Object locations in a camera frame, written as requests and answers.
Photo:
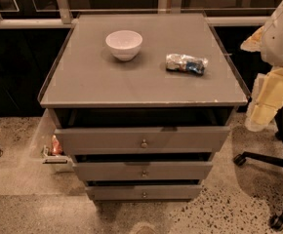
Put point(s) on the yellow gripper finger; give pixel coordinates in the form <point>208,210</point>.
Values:
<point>253,43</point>
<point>267,99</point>

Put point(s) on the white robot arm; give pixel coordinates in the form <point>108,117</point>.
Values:
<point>272,39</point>

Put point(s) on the grey drawer cabinet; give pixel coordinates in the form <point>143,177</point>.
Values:
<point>90,88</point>

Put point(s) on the grey top drawer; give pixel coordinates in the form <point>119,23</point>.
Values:
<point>81,141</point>

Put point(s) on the crumpled snack bag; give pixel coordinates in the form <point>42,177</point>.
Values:
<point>186,64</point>

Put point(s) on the white ceramic bowl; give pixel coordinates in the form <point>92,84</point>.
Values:
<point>124,44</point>

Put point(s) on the metal window railing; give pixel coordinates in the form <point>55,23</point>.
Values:
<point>57,13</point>

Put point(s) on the clear plastic side bin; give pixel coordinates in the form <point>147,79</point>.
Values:
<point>41,145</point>

